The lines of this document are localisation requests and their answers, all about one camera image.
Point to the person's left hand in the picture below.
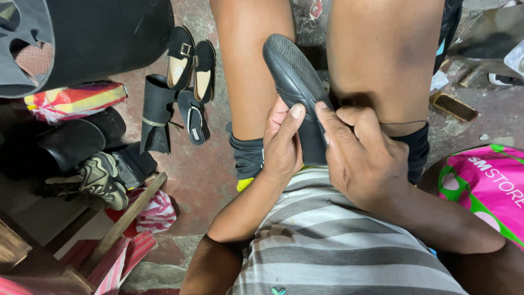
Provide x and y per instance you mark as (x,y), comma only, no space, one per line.
(280,151)

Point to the person's right hand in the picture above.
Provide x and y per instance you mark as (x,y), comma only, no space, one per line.
(368,172)

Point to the black leather loafer shoe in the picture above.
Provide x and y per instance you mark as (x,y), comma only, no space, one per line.
(297,86)

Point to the black shorts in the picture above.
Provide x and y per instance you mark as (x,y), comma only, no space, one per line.
(247,157)

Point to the yellow cloth piece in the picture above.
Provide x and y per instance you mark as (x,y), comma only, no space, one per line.
(244,184)

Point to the grey white striped shirt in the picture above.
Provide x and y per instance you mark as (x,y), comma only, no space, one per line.
(327,246)

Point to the black sandal with silver trim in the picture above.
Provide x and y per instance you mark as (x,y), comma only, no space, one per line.
(193,116)

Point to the person's left leg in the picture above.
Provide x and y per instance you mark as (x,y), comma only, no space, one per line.
(249,61)

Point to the person's leg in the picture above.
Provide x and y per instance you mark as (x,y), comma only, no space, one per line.
(249,61)
(380,57)

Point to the wooden shoe brush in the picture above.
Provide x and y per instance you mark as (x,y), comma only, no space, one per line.
(453,106)

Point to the black buckle flat shoe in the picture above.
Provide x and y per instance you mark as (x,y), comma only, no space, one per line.
(203,71)
(180,57)

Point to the person's right leg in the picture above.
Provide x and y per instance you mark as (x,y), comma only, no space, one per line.
(380,57)

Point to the white paper scrap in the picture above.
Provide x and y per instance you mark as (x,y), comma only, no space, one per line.
(439,80)

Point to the pink green shopping bag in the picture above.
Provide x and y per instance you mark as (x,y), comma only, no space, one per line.
(491,184)

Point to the black cut rubber strip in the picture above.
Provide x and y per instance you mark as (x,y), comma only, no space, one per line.
(155,110)

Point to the red white striped cloth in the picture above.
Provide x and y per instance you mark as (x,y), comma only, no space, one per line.
(157,215)

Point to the black shoe upper piece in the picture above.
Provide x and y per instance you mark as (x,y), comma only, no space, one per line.
(135,166)

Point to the black bag with blue trim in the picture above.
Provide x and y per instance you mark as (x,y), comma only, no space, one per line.
(448,24)

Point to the shiny metal sheet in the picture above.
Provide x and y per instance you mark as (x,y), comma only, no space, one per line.
(487,41)

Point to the olive black sneaker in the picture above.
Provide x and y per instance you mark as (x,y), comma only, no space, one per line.
(100,180)

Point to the clear plastic container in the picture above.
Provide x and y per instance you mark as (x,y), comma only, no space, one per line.
(516,59)

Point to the red striped woven bag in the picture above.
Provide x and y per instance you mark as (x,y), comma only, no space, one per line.
(118,262)

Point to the small black rubber roll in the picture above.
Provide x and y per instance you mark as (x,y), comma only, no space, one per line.
(77,139)

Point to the large black rubber sheet roll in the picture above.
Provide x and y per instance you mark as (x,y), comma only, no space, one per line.
(106,37)

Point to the colourful striped plastic bag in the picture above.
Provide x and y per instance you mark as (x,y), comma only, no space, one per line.
(73,100)

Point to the wooden block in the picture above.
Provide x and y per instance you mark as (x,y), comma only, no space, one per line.
(12,244)

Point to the grey cut rubber sheet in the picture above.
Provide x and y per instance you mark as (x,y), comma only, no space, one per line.
(24,28)

